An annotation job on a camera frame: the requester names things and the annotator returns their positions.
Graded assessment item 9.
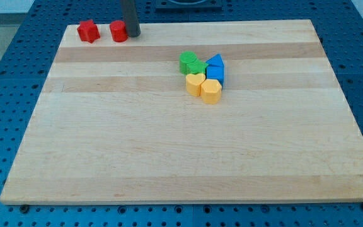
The grey cylindrical pointer rod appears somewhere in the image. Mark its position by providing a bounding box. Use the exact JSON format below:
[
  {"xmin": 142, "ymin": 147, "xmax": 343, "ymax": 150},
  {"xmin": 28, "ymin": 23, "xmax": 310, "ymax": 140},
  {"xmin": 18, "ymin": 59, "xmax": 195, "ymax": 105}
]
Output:
[{"xmin": 120, "ymin": 0, "xmax": 141, "ymax": 37}]

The red star block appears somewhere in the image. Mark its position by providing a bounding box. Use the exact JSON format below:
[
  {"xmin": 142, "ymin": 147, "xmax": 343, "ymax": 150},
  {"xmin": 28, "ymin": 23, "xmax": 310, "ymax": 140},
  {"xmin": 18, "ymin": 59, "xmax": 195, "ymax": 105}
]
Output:
[{"xmin": 77, "ymin": 20, "xmax": 100, "ymax": 43}]

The blue triangle block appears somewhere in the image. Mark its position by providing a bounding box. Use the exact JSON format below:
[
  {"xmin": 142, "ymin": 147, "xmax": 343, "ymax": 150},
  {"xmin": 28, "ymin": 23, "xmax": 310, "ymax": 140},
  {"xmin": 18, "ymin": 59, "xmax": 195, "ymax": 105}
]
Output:
[{"xmin": 206, "ymin": 54, "xmax": 224, "ymax": 67}]

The yellow heart block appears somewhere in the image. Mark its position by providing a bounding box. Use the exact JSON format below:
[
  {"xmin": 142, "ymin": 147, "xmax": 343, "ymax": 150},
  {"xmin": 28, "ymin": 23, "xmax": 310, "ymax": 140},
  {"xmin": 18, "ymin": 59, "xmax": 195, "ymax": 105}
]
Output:
[{"xmin": 185, "ymin": 73, "xmax": 206, "ymax": 96}]

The yellow hexagon block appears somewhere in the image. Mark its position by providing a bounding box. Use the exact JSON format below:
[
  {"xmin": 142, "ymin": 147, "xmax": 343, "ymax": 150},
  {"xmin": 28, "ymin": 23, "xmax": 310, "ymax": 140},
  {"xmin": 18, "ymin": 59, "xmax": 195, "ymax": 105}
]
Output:
[{"xmin": 200, "ymin": 79, "xmax": 222, "ymax": 104}]

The light wooden board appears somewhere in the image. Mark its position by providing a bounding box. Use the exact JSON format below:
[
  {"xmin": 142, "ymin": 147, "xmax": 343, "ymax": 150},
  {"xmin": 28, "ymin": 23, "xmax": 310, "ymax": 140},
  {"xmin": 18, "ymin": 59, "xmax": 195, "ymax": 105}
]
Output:
[{"xmin": 0, "ymin": 20, "xmax": 363, "ymax": 205}]

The green cylinder block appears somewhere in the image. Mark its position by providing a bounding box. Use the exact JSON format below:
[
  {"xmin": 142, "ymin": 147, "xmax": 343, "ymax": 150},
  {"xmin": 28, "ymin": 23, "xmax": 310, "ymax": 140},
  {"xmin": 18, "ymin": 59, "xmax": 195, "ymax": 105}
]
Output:
[{"xmin": 179, "ymin": 51, "xmax": 197, "ymax": 74}]

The green star block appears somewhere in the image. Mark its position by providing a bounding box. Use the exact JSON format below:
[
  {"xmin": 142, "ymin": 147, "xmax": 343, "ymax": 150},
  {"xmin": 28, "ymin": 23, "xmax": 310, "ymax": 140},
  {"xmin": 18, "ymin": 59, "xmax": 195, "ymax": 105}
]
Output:
[{"xmin": 187, "ymin": 60, "xmax": 208, "ymax": 74}]

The red cylinder block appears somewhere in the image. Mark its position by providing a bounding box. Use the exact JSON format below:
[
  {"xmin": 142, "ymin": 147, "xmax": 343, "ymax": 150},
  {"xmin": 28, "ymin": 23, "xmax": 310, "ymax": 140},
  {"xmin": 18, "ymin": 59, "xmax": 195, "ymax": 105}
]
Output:
[{"xmin": 109, "ymin": 20, "xmax": 128, "ymax": 42}]

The blue cube block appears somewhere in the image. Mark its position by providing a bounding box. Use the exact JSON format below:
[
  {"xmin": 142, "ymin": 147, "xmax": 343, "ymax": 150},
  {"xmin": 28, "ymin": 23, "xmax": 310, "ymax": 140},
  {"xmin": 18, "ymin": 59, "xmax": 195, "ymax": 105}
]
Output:
[{"xmin": 206, "ymin": 66, "xmax": 224, "ymax": 86}]

